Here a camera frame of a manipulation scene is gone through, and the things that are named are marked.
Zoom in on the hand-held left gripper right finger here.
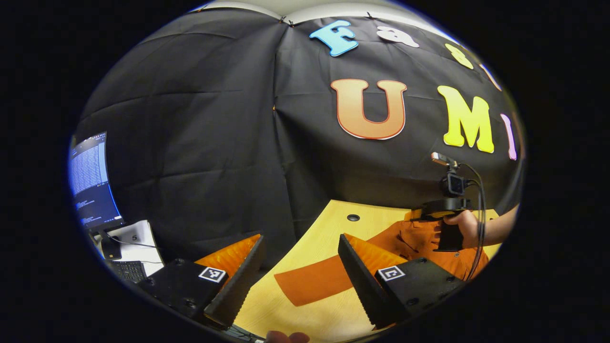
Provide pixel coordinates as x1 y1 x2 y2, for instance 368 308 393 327
337 233 465 330

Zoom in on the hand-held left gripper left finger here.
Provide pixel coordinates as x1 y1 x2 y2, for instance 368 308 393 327
138 232 265 330

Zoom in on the orange button-up garment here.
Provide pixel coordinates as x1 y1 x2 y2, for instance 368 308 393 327
274 210 491 307

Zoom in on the white side desk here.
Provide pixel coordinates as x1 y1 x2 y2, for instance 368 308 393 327
102 219 165 277

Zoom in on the black keyboard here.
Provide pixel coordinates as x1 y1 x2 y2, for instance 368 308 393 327
107 260 148 285

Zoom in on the black backdrop cloth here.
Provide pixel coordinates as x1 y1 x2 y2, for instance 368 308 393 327
71 7 525 267

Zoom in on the computer monitor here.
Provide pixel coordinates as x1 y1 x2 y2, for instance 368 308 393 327
68 132 125 262

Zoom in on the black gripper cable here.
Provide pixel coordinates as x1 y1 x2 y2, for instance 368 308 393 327
457 162 488 282

